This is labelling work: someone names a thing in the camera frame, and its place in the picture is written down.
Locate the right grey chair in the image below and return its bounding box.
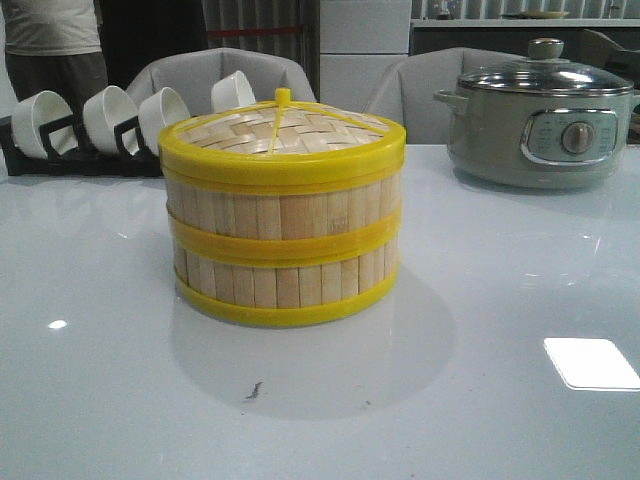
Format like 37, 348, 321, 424
364, 47, 517, 144

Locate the white bowl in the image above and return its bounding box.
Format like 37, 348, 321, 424
83, 85, 138, 155
210, 70, 256, 113
11, 90, 72, 159
139, 87, 191, 157

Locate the glass pot lid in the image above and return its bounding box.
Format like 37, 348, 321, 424
457, 38, 633, 97

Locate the person in black clothes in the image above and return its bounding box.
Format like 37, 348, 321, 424
99, 0, 208, 88

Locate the bamboo steamer lid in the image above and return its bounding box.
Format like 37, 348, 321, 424
159, 88, 406, 195

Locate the grey chair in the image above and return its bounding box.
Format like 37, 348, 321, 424
364, 47, 517, 144
126, 48, 316, 115

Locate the bamboo steamer tray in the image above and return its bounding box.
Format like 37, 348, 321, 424
174, 238, 399, 327
166, 173, 402, 267

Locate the black bowl rack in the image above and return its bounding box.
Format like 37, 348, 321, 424
1, 115, 162, 177

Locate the dark grey sideboard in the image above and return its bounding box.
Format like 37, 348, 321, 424
409, 18, 639, 60

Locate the white drawer cabinet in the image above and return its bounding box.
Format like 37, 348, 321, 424
319, 1, 412, 111

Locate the left grey chair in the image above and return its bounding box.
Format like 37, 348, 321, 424
126, 48, 316, 115

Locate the green electric cooking pot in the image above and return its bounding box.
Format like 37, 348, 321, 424
434, 87, 639, 190

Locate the person in beige shirt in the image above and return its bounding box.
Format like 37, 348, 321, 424
1, 0, 108, 112

